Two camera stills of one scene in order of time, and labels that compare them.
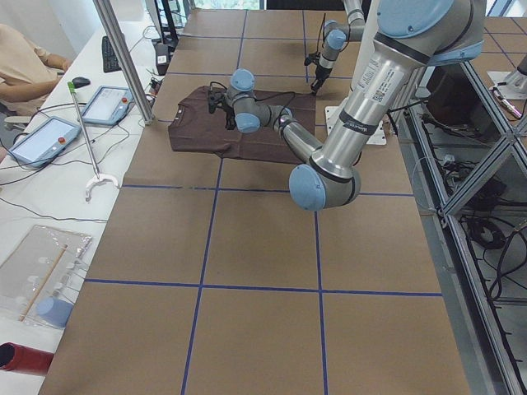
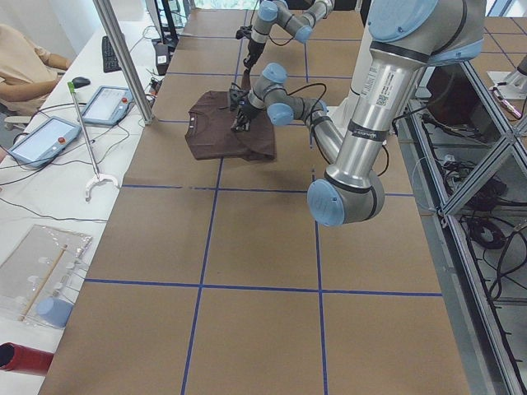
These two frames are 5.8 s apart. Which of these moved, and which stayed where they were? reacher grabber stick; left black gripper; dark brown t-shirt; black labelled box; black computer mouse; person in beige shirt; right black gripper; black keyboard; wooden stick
Moved: dark brown t-shirt; right black gripper; left black gripper
Stayed: person in beige shirt; black keyboard; black computer mouse; black labelled box; wooden stick; reacher grabber stick
